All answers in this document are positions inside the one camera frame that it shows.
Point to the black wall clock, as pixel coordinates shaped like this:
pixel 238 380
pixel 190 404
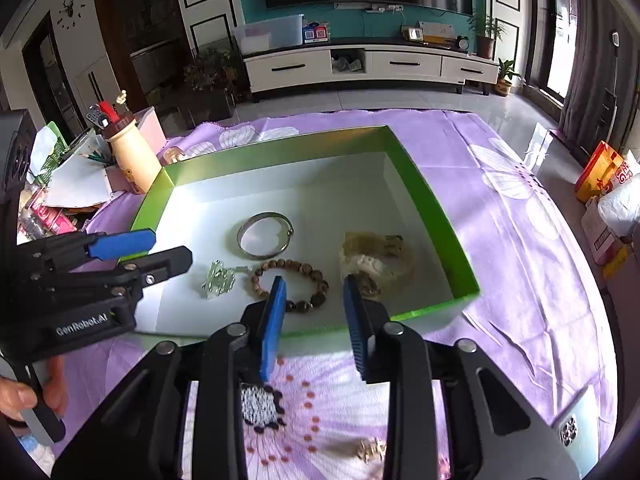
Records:
pixel 71 10

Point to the grey remote control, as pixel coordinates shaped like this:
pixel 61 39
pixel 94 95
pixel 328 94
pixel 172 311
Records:
pixel 93 113

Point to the silver bangle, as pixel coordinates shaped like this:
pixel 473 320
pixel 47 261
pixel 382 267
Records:
pixel 240 240

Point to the green pencil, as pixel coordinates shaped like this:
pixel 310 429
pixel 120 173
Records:
pixel 100 158

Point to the small gold ornament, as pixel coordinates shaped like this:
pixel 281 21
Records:
pixel 371 449

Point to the clear plastic storage box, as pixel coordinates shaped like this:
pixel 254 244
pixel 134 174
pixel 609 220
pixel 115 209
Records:
pixel 270 32

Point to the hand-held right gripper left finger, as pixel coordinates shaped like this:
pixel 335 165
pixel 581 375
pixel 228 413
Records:
pixel 272 330

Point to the leafy plants in glass tank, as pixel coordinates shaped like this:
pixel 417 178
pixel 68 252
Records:
pixel 207 75

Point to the cream wrist watch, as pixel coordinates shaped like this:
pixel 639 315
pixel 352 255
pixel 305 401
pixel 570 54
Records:
pixel 362 262

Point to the small red sign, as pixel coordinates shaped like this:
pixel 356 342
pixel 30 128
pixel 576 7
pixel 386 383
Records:
pixel 323 33

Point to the person's left hand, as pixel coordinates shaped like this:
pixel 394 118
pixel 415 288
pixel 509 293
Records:
pixel 15 397

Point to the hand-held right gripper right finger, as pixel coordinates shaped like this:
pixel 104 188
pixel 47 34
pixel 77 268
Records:
pixel 357 330

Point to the white plastic bag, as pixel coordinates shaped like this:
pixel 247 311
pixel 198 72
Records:
pixel 620 205

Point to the pink snack packets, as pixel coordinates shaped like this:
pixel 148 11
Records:
pixel 47 217

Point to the printed cardboard box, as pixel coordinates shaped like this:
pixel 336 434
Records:
pixel 597 232

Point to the white television cabinet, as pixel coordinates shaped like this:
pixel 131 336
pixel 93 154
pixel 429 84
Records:
pixel 300 65

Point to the white power strip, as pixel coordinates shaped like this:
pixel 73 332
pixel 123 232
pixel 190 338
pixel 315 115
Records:
pixel 385 8

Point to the cream bottle with brown lid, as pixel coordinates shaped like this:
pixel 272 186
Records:
pixel 132 155

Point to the small yellow-potted plant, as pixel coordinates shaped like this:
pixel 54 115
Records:
pixel 505 80

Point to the green crystal pendant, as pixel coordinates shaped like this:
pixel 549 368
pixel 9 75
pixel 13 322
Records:
pixel 217 282

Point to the small cream figurine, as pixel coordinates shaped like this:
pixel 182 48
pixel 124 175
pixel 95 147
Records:
pixel 122 97

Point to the white desk calendar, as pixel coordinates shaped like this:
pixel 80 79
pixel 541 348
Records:
pixel 436 30

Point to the tall potted plant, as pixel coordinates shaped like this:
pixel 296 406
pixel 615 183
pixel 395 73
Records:
pixel 485 35

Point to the pink box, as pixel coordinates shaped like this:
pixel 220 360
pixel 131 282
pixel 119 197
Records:
pixel 150 130

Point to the grey curtain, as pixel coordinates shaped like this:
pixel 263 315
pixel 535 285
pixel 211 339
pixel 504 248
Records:
pixel 590 60

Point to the purple floral cloth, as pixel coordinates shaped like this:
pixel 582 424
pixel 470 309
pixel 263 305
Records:
pixel 500 260

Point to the white paper sheet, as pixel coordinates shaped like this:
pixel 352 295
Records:
pixel 80 182

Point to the black alarm clock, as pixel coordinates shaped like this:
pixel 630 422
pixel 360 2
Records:
pixel 463 43

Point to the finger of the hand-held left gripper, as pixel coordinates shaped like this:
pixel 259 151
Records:
pixel 160 265
pixel 122 244

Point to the green cardboard box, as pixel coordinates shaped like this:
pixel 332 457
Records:
pixel 320 195

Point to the green booklet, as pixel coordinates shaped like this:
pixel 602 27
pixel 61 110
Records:
pixel 52 147

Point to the small blue sign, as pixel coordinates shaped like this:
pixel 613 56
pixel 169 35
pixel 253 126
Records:
pixel 309 34

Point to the orange paper bag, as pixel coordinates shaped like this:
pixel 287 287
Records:
pixel 597 172

